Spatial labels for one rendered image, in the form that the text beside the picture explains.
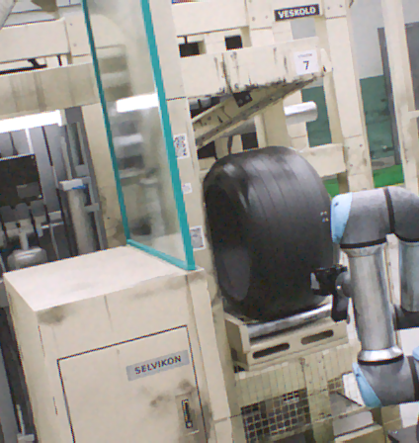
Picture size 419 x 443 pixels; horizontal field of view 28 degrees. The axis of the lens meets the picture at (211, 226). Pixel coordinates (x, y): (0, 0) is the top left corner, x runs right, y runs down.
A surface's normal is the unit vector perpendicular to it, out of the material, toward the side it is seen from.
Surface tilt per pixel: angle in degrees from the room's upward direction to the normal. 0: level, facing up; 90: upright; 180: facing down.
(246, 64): 90
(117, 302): 90
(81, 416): 90
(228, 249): 73
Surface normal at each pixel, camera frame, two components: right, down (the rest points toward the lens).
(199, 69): 0.35, 0.10
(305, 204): 0.26, -0.29
